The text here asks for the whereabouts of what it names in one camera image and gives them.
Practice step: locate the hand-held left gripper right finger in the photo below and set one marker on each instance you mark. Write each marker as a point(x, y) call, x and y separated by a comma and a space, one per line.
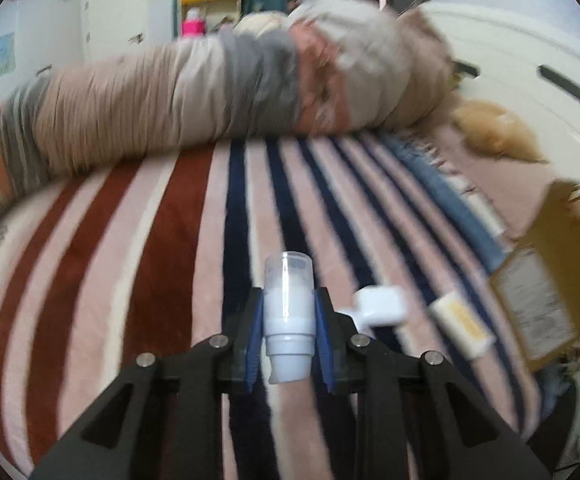
point(323, 345)

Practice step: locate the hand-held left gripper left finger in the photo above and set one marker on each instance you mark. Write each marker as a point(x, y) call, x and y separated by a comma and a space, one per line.
point(253, 346)

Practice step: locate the white plastic bottle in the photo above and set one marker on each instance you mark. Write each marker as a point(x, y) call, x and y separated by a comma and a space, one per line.
point(288, 312)

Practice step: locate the striped blanket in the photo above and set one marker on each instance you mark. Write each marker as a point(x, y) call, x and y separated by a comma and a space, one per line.
point(250, 280)

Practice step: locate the white flip-top container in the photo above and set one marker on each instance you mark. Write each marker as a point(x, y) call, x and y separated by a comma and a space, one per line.
point(380, 306)

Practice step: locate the white and yellow packet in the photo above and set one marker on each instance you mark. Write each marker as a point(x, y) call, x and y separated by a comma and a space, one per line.
point(462, 327)

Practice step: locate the cardboard box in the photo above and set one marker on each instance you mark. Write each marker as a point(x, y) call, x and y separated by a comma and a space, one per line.
point(550, 280)

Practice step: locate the rolled striped quilt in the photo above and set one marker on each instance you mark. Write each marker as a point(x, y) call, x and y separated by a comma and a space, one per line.
point(194, 95)

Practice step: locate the orange plush toy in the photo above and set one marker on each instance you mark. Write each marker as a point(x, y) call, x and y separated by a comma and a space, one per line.
point(495, 132)

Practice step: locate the pink bottle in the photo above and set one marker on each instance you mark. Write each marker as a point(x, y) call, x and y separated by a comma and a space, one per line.
point(192, 26)

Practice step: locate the yellow shelf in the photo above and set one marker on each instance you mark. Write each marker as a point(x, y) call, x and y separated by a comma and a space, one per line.
point(209, 7)

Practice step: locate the wall poster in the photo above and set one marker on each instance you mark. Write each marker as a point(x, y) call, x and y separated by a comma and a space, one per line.
point(4, 53)

